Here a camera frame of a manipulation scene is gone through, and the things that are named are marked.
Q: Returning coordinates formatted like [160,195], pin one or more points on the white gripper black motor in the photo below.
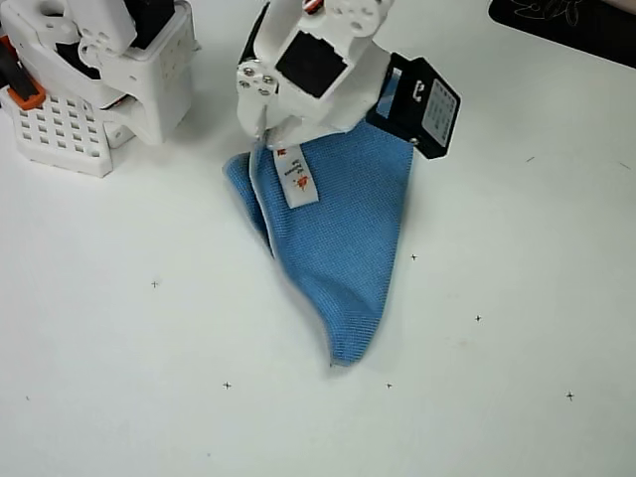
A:
[252,98]

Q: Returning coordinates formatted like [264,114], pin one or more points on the blue microfibre cloth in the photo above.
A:
[343,238]

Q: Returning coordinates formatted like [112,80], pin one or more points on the orange and black clamp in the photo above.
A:
[22,87]

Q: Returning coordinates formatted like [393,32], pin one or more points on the black camera box white label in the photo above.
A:
[417,119]

